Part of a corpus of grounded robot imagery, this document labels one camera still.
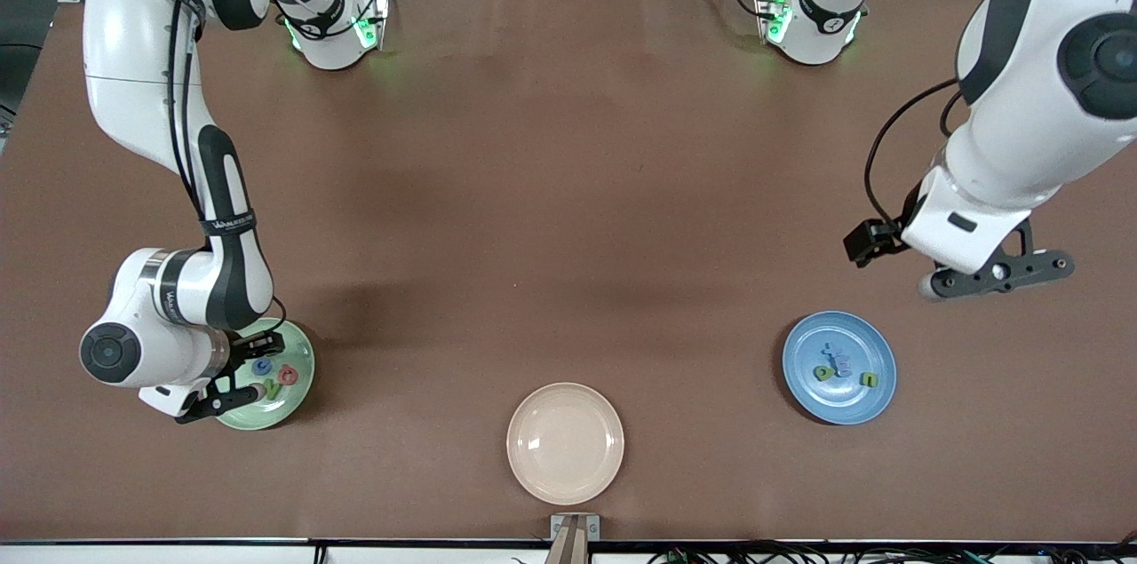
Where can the blue letter t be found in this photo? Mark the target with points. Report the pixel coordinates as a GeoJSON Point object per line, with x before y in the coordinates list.
{"type": "Point", "coordinates": [832, 350]}

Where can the blue letter m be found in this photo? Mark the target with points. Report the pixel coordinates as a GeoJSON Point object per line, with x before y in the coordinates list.
{"type": "Point", "coordinates": [842, 362]}

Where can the cream plate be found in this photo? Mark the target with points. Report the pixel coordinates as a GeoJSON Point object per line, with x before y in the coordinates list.
{"type": "Point", "coordinates": [565, 443]}

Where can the silver base connector plate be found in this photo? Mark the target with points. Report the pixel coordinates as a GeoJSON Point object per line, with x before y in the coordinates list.
{"type": "Point", "coordinates": [766, 13]}
{"type": "Point", "coordinates": [377, 22]}

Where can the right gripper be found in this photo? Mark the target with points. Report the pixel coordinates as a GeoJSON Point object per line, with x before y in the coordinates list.
{"type": "Point", "coordinates": [242, 353]}

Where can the white table edge rail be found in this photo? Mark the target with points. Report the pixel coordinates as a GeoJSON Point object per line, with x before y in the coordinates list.
{"type": "Point", "coordinates": [178, 555]}

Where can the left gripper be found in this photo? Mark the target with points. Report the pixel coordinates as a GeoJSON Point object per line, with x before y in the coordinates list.
{"type": "Point", "coordinates": [875, 238]}

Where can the green letter N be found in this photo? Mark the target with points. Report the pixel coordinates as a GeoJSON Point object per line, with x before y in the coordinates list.
{"type": "Point", "coordinates": [272, 392]}

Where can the pink letter Q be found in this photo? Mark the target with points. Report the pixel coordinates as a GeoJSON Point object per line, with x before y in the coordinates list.
{"type": "Point", "coordinates": [282, 376]}

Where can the blue plate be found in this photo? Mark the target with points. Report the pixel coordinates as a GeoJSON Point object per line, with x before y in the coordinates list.
{"type": "Point", "coordinates": [853, 404]}

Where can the green letter a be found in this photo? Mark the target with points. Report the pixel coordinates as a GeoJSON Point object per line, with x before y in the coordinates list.
{"type": "Point", "coordinates": [823, 375]}

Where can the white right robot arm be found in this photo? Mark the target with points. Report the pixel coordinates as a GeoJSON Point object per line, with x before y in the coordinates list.
{"type": "Point", "coordinates": [133, 58]}

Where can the light green plate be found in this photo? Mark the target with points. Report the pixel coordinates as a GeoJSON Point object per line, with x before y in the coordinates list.
{"type": "Point", "coordinates": [298, 404]}

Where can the blue letter G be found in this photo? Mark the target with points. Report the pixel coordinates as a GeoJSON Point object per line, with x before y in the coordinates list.
{"type": "Point", "coordinates": [256, 366]}

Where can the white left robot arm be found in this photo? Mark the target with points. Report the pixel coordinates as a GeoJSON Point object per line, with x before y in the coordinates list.
{"type": "Point", "coordinates": [1048, 102]}

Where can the brown table cover sheet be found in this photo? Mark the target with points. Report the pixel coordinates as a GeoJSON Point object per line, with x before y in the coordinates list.
{"type": "Point", "coordinates": [568, 146]}

